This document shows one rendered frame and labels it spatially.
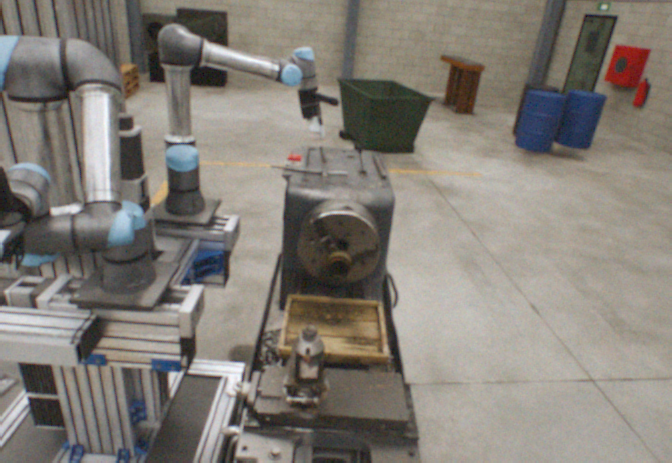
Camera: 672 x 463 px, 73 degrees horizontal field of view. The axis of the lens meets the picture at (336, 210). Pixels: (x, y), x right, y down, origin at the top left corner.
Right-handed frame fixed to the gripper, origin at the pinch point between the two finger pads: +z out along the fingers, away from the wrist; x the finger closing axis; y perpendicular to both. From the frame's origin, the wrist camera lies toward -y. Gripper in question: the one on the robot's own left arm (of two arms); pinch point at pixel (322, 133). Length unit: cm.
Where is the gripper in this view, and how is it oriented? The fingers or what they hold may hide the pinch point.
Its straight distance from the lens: 198.4
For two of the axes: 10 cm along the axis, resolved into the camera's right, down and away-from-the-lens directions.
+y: -9.8, 2.0, -0.7
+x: 1.6, 4.7, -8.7
